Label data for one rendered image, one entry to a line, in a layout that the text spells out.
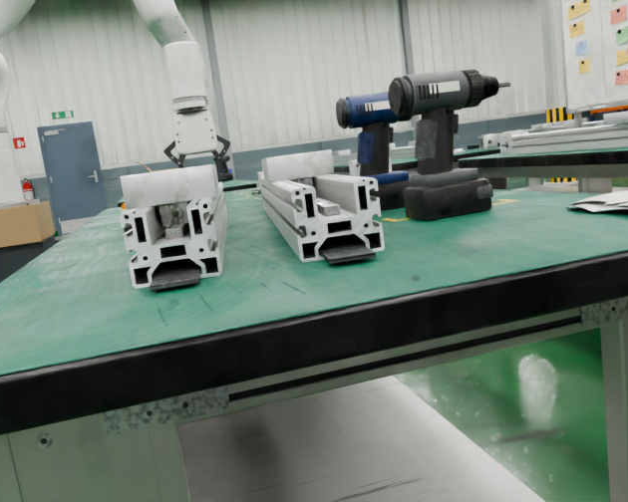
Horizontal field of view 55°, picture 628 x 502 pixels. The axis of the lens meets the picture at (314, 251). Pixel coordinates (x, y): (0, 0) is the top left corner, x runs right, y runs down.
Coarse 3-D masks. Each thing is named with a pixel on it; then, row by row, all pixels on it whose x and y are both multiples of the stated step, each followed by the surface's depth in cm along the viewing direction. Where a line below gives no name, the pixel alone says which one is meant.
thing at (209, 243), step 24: (120, 216) 66; (144, 216) 66; (192, 216) 68; (216, 216) 76; (144, 240) 68; (168, 240) 69; (192, 240) 67; (216, 240) 67; (144, 264) 67; (216, 264) 74
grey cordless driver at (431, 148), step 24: (456, 72) 91; (408, 96) 88; (432, 96) 89; (456, 96) 90; (480, 96) 91; (432, 120) 91; (456, 120) 93; (432, 144) 91; (432, 168) 91; (408, 192) 94; (432, 192) 90; (456, 192) 91; (480, 192) 92; (408, 216) 96; (432, 216) 90
